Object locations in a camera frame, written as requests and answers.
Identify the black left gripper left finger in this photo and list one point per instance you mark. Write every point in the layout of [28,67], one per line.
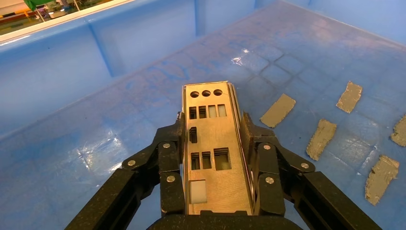
[171,158]

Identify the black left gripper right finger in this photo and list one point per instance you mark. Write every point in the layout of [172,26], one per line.
[269,165]

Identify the metal I/O shield plate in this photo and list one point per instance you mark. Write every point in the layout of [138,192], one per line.
[215,136]

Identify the blue plastic tray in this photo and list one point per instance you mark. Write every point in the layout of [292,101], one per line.
[95,111]

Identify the grey adhesive tape patch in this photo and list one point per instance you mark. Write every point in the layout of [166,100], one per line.
[400,131]
[321,139]
[380,179]
[278,110]
[349,96]

